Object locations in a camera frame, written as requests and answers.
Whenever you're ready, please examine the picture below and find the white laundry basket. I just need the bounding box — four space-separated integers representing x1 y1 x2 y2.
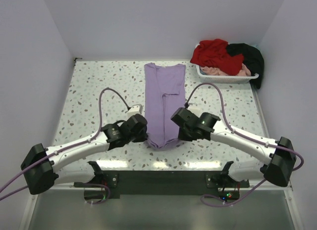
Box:
195 43 261 84

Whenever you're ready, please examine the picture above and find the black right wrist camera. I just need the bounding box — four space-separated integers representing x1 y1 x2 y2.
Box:
187 103 202 117

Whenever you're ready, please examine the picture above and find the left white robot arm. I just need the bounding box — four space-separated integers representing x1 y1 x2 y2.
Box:
21 114 148 195

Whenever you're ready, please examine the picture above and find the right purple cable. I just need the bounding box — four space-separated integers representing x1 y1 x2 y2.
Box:
184 83 305 207

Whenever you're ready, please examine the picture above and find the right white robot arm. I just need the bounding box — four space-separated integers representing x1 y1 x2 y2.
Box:
171 108 296 187

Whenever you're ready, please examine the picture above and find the purple cable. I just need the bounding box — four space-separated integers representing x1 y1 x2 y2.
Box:
184 83 305 207
0 87 132 202

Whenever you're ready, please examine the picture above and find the black t shirt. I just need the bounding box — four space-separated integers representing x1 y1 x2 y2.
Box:
226 43 264 89

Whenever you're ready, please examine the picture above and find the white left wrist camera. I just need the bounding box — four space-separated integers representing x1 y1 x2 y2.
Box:
127 104 143 119

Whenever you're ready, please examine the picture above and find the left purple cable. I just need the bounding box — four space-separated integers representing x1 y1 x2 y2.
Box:
0 87 132 202

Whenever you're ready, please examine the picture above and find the lilac t shirt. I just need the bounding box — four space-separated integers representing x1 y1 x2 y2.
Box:
144 63 186 149

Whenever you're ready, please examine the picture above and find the red t shirt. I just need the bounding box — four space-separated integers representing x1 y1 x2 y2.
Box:
190 39 244 76

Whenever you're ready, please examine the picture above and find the aluminium frame rail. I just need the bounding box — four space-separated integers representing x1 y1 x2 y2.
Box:
18 89 304 230

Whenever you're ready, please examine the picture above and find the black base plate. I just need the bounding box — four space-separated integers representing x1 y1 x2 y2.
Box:
74 161 250 201

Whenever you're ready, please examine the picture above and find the pink t shirt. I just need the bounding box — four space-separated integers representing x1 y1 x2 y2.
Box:
200 64 252 77

